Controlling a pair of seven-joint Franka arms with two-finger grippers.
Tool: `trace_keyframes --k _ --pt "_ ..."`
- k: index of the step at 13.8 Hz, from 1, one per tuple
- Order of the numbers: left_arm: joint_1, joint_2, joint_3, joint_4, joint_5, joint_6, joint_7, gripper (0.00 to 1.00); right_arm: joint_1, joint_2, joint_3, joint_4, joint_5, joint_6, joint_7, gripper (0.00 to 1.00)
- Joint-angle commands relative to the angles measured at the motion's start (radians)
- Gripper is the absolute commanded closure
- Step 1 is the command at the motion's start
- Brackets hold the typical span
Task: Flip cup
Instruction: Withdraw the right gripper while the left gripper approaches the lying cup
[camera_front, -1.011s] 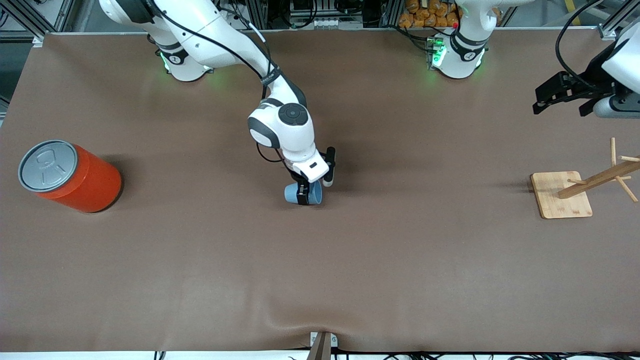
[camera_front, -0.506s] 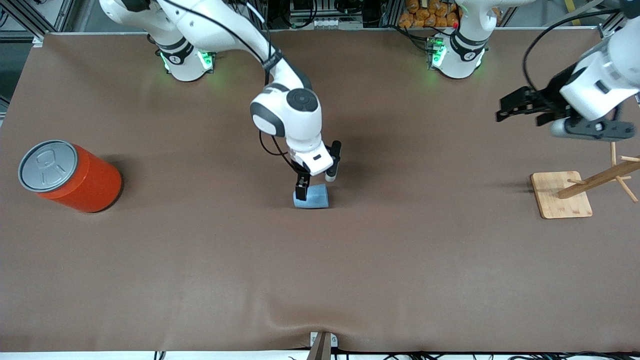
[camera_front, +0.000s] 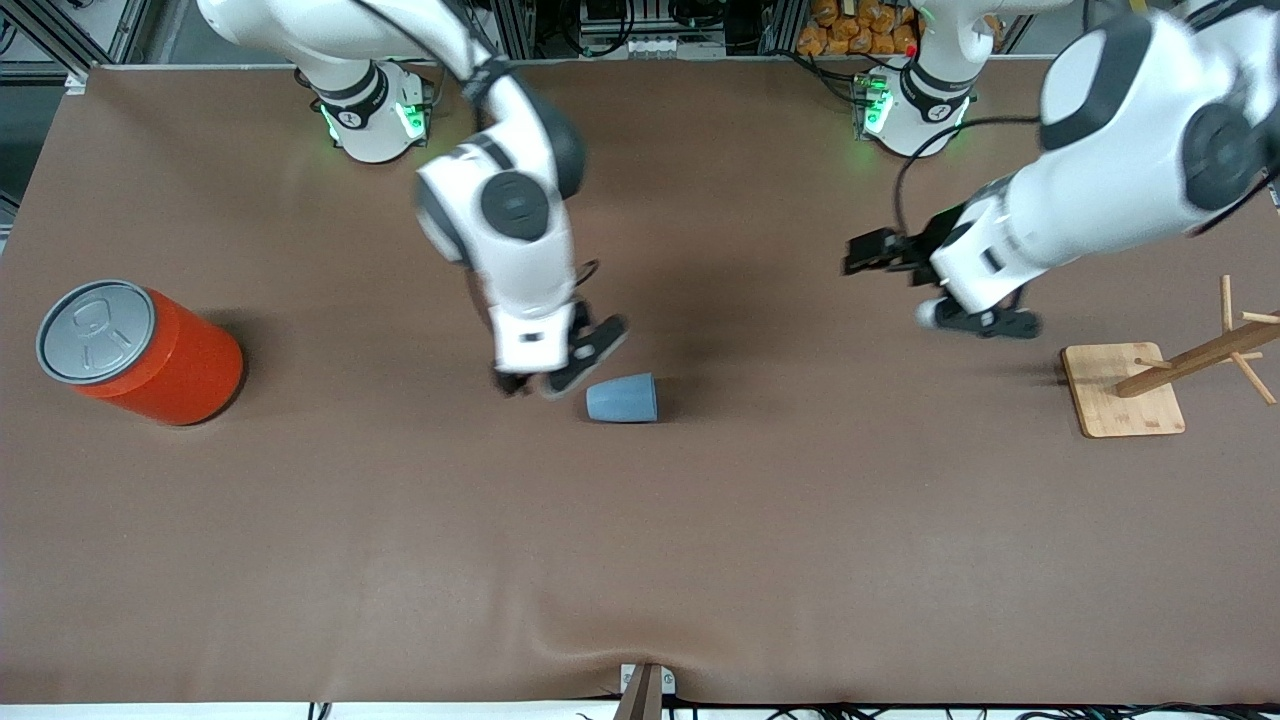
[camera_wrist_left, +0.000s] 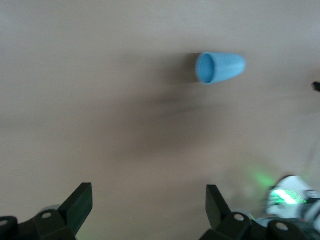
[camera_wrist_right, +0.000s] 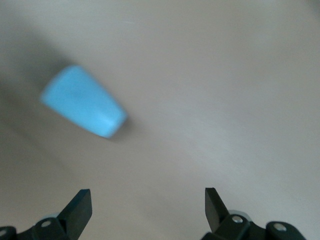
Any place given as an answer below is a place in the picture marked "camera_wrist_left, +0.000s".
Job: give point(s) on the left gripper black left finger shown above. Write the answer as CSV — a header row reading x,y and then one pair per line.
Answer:
x,y
77,205

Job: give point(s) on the light blue plastic cup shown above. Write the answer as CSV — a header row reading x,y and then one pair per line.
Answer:
x,y
225,67

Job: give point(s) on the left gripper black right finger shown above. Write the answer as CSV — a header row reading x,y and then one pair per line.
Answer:
x,y
215,207

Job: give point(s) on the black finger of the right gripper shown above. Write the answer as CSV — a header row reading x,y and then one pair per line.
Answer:
x,y
317,86

